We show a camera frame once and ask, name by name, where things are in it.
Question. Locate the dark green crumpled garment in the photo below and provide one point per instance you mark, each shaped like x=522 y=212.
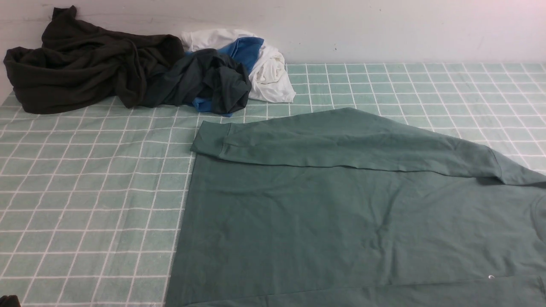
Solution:
x=179 y=84

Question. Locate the green long-sleeved shirt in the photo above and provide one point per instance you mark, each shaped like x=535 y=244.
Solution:
x=344 y=208

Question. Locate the white crumpled garment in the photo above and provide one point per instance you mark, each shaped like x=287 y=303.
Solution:
x=270 y=80

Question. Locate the blue crumpled garment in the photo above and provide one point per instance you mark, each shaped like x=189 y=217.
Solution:
x=245 y=51

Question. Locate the dark brown crumpled garment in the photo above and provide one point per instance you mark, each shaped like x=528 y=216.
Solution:
x=80 y=64

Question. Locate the green checkered tablecloth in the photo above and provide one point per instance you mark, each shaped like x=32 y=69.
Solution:
x=91 y=199

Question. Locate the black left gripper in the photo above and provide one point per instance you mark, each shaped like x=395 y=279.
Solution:
x=10 y=301

